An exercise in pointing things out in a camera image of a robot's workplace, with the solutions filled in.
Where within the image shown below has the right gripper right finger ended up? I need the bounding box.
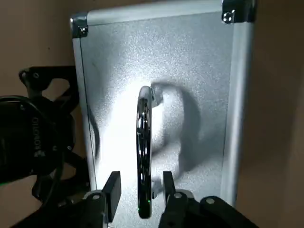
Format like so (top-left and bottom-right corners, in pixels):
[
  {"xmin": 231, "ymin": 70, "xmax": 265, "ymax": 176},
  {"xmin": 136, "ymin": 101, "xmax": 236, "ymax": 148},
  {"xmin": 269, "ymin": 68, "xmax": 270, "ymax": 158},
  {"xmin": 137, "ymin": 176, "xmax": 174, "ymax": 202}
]
[{"xmin": 158, "ymin": 170, "xmax": 261, "ymax": 228}]

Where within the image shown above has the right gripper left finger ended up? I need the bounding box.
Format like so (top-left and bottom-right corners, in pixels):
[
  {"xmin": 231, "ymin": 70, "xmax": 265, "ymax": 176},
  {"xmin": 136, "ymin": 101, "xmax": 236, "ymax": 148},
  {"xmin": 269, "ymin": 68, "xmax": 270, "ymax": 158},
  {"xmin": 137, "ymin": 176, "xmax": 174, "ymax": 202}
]
[{"xmin": 40, "ymin": 170, "xmax": 122, "ymax": 228}]

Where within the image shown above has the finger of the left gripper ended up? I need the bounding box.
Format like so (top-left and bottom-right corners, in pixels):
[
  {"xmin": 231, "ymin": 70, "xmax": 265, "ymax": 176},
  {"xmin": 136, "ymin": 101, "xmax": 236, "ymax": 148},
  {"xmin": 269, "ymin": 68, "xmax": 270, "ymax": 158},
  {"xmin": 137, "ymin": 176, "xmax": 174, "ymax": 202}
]
[
  {"xmin": 18, "ymin": 66, "xmax": 80, "ymax": 114},
  {"xmin": 32, "ymin": 152, "xmax": 90, "ymax": 203}
]

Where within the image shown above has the silver aluminium medicine case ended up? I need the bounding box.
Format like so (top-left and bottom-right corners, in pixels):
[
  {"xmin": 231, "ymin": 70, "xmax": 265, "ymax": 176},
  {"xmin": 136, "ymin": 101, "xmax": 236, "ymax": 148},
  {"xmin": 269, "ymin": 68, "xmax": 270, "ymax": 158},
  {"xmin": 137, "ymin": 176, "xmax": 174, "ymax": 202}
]
[{"xmin": 70, "ymin": 0, "xmax": 257, "ymax": 228}]

